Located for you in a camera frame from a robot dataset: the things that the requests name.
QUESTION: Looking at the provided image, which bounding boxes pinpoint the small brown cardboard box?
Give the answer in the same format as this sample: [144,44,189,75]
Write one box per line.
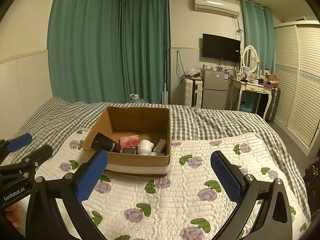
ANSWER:
[265,74,279,85]

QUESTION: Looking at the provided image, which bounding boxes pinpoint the red patterned packet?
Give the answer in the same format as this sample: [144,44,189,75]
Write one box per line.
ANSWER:
[119,135,140,153]

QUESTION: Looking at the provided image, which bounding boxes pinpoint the white air conditioner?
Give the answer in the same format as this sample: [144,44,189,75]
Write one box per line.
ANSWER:
[192,0,241,19]

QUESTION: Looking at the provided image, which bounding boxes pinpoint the wall cables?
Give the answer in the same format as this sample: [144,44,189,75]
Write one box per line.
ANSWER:
[176,51,187,82]

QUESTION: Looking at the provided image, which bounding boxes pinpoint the dark patterned cloth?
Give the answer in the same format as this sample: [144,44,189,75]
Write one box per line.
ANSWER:
[303,150,320,207]

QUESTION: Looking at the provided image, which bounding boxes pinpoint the white dressing table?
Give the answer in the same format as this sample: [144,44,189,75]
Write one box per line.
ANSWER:
[229,77,274,120]

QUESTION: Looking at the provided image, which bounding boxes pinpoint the white oval mirror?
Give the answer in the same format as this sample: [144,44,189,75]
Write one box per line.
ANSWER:
[241,45,259,75]

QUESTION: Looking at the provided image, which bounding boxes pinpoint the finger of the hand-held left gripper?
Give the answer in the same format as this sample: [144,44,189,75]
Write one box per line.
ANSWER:
[0,133,33,155]
[0,144,54,178]

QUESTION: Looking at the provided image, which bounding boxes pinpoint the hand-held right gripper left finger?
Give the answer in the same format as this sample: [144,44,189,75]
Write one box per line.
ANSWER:
[25,149,109,240]

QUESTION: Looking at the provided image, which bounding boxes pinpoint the white suitcase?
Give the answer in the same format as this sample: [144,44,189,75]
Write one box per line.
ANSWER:
[184,78,203,108]

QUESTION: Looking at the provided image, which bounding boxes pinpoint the white floral quilted mat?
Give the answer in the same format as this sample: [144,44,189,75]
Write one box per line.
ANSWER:
[15,129,309,240]

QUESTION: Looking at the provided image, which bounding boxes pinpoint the person's left hand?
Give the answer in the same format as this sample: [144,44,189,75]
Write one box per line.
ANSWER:
[4,203,22,228]

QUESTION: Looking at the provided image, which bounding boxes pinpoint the dark suitcase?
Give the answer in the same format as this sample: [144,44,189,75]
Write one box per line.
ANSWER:
[264,87,281,124]

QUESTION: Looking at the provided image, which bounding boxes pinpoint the black wall television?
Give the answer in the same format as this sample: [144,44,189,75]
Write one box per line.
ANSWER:
[202,33,241,63]

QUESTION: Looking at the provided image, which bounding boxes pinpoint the clear plastic bag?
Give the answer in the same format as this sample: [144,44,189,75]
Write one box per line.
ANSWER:
[187,66,203,78]

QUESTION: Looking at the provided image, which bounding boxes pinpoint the air conditioner hose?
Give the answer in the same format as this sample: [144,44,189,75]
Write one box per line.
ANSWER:
[235,17,243,41]

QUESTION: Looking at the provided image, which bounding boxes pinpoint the white mop pole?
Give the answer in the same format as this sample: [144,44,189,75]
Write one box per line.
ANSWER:
[161,45,169,105]

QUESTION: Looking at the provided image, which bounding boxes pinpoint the narrow green curtain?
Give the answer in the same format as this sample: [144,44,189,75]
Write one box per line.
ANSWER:
[240,0,275,71]

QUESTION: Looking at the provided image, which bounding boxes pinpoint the white louvred wardrobe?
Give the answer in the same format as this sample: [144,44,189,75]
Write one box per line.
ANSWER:
[272,21,320,156]

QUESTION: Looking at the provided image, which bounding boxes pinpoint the black tube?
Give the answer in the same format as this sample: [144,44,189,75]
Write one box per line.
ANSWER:
[90,132,123,153]

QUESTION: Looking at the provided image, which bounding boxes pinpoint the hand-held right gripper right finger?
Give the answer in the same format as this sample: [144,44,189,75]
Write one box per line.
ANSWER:
[210,151,293,240]

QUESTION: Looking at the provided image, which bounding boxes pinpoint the silver small fridge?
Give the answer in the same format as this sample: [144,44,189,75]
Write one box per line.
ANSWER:
[201,69,230,110]

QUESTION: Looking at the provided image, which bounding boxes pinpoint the blue basket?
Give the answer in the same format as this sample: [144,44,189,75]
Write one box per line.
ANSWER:
[239,101,254,113]

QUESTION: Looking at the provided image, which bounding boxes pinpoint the small white box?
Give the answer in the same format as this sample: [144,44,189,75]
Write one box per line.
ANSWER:
[153,139,167,154]

